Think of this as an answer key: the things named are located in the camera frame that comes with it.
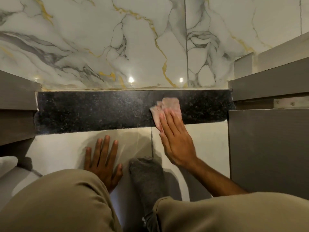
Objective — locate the person's right little finger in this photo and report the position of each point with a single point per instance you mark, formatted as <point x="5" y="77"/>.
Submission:
<point x="181" y="128"/>

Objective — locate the person's grey sock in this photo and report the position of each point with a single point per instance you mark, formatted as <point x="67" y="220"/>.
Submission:
<point x="148" y="181"/>

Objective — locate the person's left middle finger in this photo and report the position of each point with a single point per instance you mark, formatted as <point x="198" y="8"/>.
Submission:
<point x="106" y="151"/>

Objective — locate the person's right thumb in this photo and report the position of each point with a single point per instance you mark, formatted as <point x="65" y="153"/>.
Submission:
<point x="163" y="143"/>

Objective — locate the white rounded object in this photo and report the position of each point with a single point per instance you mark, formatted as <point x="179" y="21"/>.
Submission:
<point x="7" y="165"/>

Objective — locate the person's right middle finger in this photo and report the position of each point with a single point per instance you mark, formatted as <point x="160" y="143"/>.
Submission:
<point x="169" y="119"/>

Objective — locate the person's left little finger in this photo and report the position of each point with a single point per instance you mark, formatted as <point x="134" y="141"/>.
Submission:
<point x="87" y="158"/>

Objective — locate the person's left beige trouser leg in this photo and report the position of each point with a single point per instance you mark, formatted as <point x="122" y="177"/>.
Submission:
<point x="60" y="202"/>

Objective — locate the person's right hand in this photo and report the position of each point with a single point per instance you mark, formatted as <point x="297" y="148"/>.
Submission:
<point x="177" y="144"/>

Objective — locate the person's left thumb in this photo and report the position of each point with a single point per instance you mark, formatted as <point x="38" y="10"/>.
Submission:
<point x="118" y="175"/>

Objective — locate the pink cleaning cloth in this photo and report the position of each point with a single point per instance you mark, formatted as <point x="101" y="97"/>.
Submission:
<point x="169" y="105"/>

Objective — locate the grey wooden door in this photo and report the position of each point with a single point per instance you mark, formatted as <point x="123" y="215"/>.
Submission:
<point x="268" y="152"/>

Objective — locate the person's right forearm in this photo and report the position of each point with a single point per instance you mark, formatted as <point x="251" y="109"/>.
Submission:
<point x="217" y="180"/>

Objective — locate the black granite threshold slab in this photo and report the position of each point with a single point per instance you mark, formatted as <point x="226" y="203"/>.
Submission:
<point x="96" y="111"/>

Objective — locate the person's right beige trouser leg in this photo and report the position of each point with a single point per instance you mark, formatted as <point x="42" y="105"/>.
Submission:
<point x="231" y="213"/>

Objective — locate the person's beige trouser leg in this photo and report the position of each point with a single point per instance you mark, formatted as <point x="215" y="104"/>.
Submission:
<point x="231" y="213"/>
<point x="60" y="202"/>

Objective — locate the person's left hand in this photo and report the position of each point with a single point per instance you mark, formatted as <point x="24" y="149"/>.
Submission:
<point x="103" y="166"/>

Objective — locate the white metal door hinge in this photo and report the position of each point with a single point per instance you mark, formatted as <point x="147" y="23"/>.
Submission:
<point x="291" y="103"/>

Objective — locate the grey wooden door frame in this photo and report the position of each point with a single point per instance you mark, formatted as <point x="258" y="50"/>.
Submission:
<point x="268" y="82"/>
<point x="17" y="108"/>

